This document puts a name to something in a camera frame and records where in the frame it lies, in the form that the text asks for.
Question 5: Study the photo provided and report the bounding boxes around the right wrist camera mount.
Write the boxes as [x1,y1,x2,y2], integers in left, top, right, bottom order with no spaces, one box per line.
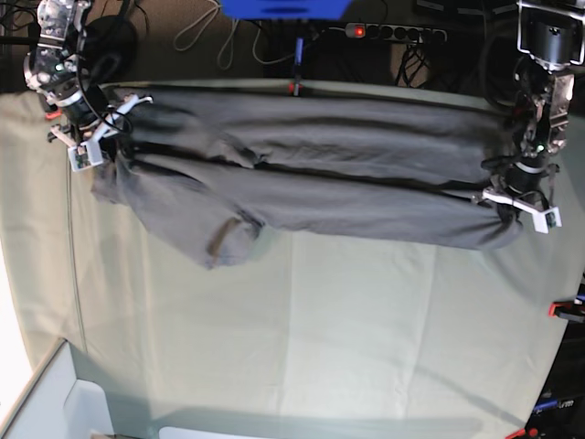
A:
[48,94,154,172]

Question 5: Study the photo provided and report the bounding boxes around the red clamp bottom right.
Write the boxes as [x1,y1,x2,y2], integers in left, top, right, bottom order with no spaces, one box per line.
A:
[505,427,539,439]

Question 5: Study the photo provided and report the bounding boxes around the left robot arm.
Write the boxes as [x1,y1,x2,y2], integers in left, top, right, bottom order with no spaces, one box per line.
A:
[479,1,584,209]

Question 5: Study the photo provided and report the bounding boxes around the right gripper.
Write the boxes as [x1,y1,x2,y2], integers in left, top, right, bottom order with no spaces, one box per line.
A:
[54,89,133,147]

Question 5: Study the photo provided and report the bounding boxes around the grey t-shirt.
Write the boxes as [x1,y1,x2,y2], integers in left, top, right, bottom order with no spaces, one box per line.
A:
[92,88,522,267]

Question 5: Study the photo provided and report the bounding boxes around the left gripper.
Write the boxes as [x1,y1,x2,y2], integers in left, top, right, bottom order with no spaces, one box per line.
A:
[492,155,558,206]

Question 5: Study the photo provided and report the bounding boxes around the pale green table cloth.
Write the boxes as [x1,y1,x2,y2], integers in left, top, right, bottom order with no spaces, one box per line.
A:
[1,92,584,438]

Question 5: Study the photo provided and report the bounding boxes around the red clamp right edge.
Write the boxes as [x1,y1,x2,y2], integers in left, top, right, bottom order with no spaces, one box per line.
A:
[548,294,585,324]

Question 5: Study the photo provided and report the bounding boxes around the black power strip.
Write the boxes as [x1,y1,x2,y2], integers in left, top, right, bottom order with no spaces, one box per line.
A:
[343,23,448,45]

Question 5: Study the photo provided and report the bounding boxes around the red clamp top centre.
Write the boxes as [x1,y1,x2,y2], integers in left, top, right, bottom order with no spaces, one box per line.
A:
[289,37,304,97]

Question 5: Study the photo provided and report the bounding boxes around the black round base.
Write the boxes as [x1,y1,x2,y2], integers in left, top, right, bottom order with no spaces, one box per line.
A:
[84,16,138,84]

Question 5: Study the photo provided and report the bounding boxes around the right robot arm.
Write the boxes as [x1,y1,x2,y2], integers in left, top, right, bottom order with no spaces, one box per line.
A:
[24,1,138,144]

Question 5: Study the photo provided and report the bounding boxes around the white bin lower left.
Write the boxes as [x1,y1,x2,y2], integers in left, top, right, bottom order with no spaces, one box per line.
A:
[1,338,115,439]

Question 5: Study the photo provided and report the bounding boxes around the blue box top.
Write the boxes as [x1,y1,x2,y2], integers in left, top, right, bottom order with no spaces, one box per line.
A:
[220,0,351,20]

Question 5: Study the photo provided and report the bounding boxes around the red clamp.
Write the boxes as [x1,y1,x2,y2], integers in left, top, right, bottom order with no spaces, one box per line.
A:
[505,427,539,439]
[289,37,304,97]
[43,102,62,121]

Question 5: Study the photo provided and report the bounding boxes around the red clamp top left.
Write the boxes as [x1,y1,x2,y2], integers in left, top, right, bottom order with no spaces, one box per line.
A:
[43,102,62,121]

